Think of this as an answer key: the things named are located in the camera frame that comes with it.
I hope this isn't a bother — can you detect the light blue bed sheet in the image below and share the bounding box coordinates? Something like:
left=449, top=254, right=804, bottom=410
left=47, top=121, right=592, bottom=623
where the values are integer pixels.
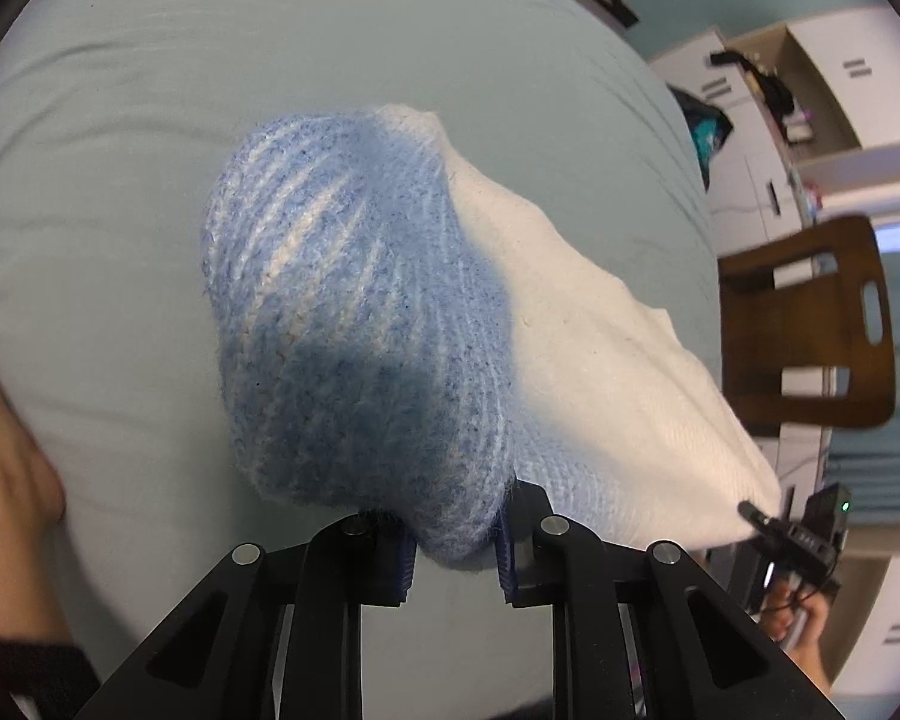
left=0, top=0, right=720, bottom=674

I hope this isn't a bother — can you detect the white cabinet with shelves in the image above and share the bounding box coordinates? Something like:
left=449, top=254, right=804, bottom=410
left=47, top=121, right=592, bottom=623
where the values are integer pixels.
left=653, top=7, right=900, bottom=691

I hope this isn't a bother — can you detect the person's right hand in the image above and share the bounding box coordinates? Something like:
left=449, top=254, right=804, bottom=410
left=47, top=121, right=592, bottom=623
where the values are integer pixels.
left=758, top=578, right=831, bottom=694

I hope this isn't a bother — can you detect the person's left bare foot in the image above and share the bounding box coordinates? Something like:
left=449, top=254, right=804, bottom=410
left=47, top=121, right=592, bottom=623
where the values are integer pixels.
left=0, top=385, right=73, bottom=645

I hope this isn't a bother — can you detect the blue and white knit sweater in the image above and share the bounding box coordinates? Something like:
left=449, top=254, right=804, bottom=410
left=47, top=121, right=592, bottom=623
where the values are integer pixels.
left=203, top=106, right=781, bottom=566

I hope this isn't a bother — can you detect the black garment on cabinet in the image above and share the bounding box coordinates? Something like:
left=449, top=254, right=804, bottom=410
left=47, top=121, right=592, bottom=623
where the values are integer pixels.
left=709, top=49, right=795, bottom=117

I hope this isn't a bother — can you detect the black and teal bag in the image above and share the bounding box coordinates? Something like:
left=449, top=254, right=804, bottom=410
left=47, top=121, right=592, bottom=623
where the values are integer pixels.
left=668, top=86, right=733, bottom=188

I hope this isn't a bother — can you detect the brown wooden chair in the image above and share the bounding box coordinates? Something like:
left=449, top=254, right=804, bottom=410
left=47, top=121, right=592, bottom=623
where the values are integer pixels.
left=718, top=215, right=896, bottom=437

